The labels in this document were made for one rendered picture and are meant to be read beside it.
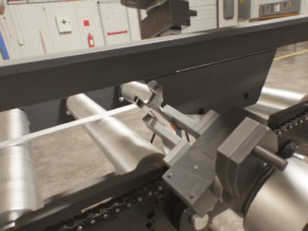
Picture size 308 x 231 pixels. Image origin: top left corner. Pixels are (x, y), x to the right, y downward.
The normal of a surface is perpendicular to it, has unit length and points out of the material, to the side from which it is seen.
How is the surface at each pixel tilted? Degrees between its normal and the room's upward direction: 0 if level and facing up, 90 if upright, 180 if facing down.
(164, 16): 80
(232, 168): 97
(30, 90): 90
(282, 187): 35
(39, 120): 90
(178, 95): 90
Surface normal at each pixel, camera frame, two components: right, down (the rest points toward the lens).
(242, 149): -0.38, -0.59
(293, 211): -0.57, -0.38
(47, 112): 0.49, 0.25
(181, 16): 0.48, 0.00
